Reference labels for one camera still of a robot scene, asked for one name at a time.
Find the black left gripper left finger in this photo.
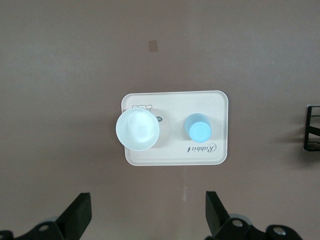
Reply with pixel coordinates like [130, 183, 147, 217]
[0, 191, 92, 240]

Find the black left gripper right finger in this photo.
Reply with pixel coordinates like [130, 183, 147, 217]
[204, 191, 304, 240]

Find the light blue cup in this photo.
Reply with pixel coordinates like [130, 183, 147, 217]
[183, 112, 213, 141]

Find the white bowl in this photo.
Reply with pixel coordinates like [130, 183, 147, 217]
[115, 107, 161, 152]

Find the beige rectangular tray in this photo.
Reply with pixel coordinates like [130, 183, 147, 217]
[120, 90, 230, 167]

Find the brown tape patch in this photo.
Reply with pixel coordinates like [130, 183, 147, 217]
[147, 39, 159, 53]

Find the black wire cup rack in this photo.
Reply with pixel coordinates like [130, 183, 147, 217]
[303, 104, 320, 152]

